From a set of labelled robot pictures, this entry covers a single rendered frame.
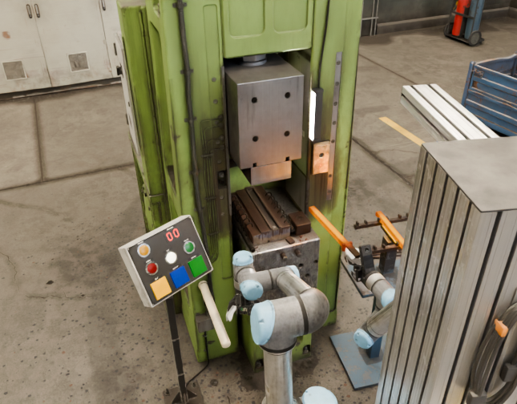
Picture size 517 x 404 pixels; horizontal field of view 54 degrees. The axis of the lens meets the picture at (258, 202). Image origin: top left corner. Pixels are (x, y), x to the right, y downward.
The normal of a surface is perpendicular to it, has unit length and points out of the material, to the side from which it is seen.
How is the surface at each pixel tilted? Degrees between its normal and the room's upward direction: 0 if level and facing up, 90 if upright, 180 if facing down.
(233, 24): 90
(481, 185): 0
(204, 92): 90
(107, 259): 0
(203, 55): 90
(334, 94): 90
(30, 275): 0
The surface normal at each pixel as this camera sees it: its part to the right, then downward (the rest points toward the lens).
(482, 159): -0.02, -0.84
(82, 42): 0.41, 0.49
